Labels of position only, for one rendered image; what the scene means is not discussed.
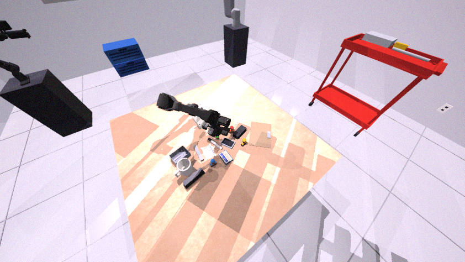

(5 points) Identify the white inspection card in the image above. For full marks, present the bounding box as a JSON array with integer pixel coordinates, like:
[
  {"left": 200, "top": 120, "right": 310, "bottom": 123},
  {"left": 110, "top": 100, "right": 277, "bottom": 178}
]
[{"left": 200, "top": 144, "right": 216, "bottom": 160}]

